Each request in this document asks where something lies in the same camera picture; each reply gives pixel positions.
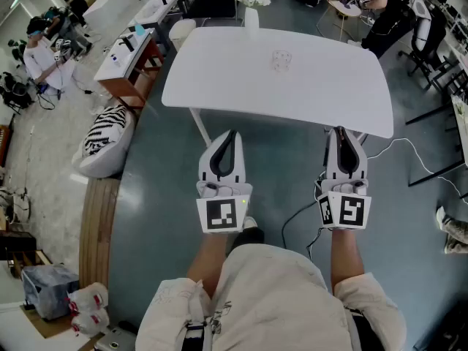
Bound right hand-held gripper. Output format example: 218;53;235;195
314;125;373;230

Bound person's right forearm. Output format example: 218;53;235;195
329;227;366;295

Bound white round stool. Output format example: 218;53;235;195
168;18;197;53

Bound black desk stand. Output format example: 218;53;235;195
118;34;137;53

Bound person's white printed shirt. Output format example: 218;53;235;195
135;243;407;351

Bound clear glass cup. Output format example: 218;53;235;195
270;49;293;74

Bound grey wrapped box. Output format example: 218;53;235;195
21;264;80;321

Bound zebra striped cushion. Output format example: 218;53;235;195
71;108;137;179

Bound black white striped cushion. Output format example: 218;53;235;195
83;104;127;157

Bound person's left forearm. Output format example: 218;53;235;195
186;231;239;300

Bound silver device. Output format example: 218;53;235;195
94;326;138;351

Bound flat brown cardboard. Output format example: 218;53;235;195
19;303;104;340

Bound yellow wire chair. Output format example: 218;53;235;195
316;0;363;42

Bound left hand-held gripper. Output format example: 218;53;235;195
196;129;253;235

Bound green potted plant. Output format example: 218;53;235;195
7;38;29;66

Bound curved wooden platform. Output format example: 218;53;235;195
78;177;122;289

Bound wooden desk with white top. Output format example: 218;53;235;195
94;27;165;110

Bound black office chair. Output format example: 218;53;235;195
397;8;451;88

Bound black cable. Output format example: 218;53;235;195
280;199;322;261

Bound white cable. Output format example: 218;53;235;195
366;137;468;197

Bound person's black trousers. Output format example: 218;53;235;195
229;226;265;256

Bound long white table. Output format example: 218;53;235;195
127;0;183;33
83;0;137;26

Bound black box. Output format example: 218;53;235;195
0;230;37;261

